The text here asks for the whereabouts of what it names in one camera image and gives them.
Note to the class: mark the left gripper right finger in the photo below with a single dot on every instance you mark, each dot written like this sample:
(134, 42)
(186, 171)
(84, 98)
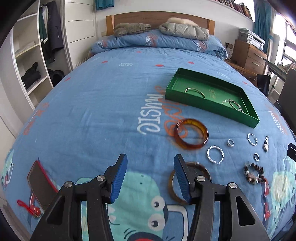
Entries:
(198, 191)

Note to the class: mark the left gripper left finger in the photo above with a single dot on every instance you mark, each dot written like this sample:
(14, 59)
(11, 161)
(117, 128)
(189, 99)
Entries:
(98, 193)

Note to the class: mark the brown translucent bangle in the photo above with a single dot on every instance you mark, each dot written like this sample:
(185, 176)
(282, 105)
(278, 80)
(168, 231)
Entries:
(193, 166)

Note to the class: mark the small twisted silver bangle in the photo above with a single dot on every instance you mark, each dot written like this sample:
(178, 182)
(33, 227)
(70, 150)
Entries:
(252, 139)

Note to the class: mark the green jewelry tray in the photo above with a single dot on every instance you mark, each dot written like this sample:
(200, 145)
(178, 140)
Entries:
(221, 97)

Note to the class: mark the large twisted silver bangle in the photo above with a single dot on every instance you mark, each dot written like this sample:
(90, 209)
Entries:
(215, 155)

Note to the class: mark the red-cased smartphone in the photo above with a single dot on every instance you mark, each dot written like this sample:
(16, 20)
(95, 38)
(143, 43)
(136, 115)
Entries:
(41, 185)

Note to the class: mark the amber resin bangle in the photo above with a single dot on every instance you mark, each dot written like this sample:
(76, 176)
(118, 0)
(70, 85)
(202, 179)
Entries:
(190, 134)

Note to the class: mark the silver wrist watch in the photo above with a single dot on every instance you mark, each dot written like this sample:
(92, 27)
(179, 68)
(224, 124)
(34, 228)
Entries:
(266, 144)

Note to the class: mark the thin silver bangle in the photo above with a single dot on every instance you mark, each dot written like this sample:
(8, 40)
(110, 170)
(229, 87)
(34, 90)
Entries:
(189, 89)

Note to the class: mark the blue patterned bed cover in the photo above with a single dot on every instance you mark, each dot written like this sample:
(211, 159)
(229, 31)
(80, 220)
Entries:
(115, 103)

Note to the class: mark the dark chair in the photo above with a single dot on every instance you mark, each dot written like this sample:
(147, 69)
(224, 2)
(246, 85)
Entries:
(286, 103)

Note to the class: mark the wooden drawer chest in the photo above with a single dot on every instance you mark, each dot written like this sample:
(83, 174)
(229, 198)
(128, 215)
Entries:
(248, 57)

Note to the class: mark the grey puffer jacket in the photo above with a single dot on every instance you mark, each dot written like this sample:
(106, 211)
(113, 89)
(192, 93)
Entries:
(185, 31)

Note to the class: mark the grey-brown folded garment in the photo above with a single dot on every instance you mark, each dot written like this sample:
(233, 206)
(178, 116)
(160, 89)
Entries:
(124, 29)

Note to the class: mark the white open wardrobe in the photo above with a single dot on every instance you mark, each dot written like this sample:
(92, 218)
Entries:
(25, 50)

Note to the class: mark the white printer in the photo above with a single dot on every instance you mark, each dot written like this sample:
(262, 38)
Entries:
(250, 37)

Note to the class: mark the white fluffy pillow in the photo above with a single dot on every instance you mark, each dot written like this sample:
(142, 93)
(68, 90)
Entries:
(182, 21)

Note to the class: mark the wooden headboard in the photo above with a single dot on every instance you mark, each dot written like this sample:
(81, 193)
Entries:
(155, 19)

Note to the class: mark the blue curtain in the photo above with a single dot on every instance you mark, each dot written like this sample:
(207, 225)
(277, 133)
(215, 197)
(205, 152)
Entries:
(263, 24)

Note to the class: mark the row of books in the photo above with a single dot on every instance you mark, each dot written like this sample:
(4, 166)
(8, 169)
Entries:
(240, 7)

